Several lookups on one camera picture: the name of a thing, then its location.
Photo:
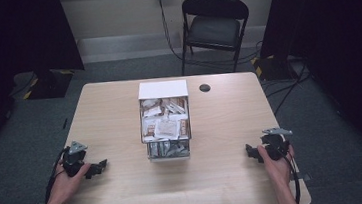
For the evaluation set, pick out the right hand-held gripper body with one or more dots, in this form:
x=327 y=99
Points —
x=274 y=143

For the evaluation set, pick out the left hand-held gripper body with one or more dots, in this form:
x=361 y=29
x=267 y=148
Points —
x=74 y=159

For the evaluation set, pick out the black folding chair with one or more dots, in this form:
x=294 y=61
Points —
x=213 y=28

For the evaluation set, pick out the pile of grey sachets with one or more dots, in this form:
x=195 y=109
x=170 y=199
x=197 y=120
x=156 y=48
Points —
x=168 y=149

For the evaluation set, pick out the person's left hand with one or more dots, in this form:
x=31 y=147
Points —
x=66 y=186

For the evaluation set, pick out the pile of white brown sachets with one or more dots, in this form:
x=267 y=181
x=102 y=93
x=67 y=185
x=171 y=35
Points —
x=164 y=120

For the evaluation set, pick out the black curtain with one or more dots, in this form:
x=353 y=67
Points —
x=3 y=48
x=338 y=50

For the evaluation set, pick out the clear large drawer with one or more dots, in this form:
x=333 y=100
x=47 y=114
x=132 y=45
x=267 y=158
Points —
x=166 y=137

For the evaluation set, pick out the person's right hand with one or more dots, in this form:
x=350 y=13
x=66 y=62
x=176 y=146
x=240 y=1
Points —
x=276 y=169

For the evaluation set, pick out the clear small drawer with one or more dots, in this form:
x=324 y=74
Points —
x=169 y=156

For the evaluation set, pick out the clear box of packets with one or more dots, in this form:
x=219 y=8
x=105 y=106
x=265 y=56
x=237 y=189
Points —
x=162 y=89

